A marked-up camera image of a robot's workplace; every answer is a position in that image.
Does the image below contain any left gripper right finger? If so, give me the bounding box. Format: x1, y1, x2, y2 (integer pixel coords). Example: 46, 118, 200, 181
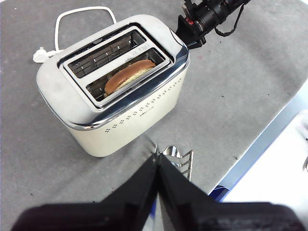
157, 155, 304, 231

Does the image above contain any brown toasted bread slice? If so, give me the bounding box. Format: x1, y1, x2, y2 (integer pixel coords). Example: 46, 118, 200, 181
104, 59, 157, 97

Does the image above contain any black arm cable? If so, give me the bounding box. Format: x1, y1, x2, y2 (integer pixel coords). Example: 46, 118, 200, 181
213, 3, 245, 37

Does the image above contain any white toaster power cable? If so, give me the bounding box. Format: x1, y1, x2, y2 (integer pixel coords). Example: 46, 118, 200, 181
32, 6, 118, 64

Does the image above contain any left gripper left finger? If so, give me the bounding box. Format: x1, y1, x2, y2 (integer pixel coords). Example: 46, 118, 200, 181
12, 154, 159, 231

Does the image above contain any shiny metal toast rack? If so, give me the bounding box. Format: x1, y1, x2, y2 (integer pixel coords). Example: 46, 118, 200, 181
156, 145, 194, 182

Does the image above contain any cream two-slot toaster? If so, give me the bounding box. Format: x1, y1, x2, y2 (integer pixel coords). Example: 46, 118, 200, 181
36, 14, 191, 158

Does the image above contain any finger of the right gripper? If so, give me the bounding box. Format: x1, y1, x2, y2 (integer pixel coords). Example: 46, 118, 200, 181
174, 14, 193, 42

